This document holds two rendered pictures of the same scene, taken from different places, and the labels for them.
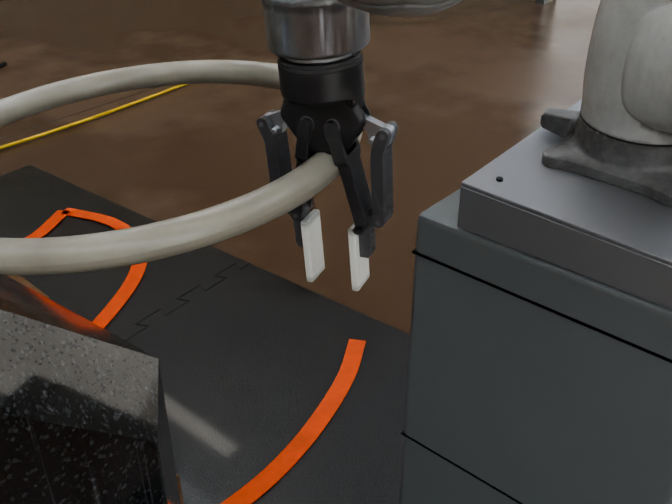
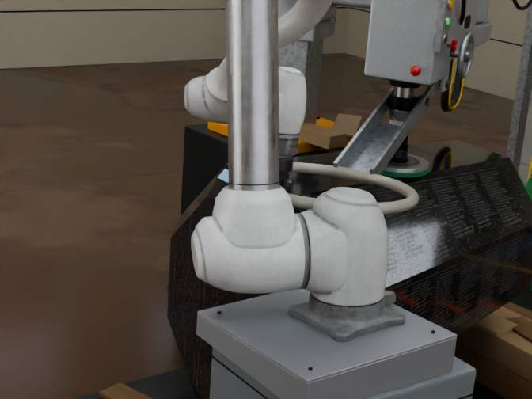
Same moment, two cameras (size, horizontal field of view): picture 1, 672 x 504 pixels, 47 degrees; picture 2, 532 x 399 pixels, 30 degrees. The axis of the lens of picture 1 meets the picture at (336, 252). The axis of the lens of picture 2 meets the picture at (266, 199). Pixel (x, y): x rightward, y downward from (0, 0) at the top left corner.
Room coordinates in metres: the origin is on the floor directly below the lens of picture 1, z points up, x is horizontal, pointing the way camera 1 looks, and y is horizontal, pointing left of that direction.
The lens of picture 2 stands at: (1.17, -2.28, 1.72)
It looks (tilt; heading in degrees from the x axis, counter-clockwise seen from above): 18 degrees down; 103
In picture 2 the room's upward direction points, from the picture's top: 4 degrees clockwise
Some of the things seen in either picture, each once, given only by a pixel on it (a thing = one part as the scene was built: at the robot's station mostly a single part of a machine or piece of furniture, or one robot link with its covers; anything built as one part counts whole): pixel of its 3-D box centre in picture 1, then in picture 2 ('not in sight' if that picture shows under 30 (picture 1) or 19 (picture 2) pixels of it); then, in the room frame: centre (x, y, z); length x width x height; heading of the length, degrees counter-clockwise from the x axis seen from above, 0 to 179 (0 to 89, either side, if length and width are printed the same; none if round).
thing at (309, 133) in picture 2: not in sight; (318, 135); (0.52, 1.40, 0.81); 0.20 x 0.10 x 0.05; 150
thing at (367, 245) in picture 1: (375, 233); not in sight; (0.65, -0.04, 0.92); 0.03 x 0.01 x 0.05; 65
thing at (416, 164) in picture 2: not in sight; (396, 161); (0.87, 0.85, 0.89); 0.21 x 0.21 x 0.01
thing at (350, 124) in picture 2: not in sight; (346, 125); (0.59, 1.62, 0.80); 0.20 x 0.10 x 0.05; 92
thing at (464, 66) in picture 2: not in sight; (455, 53); (1.01, 0.95, 1.24); 0.15 x 0.10 x 0.15; 80
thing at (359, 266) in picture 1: (359, 253); not in sight; (0.65, -0.02, 0.89); 0.03 x 0.01 x 0.07; 155
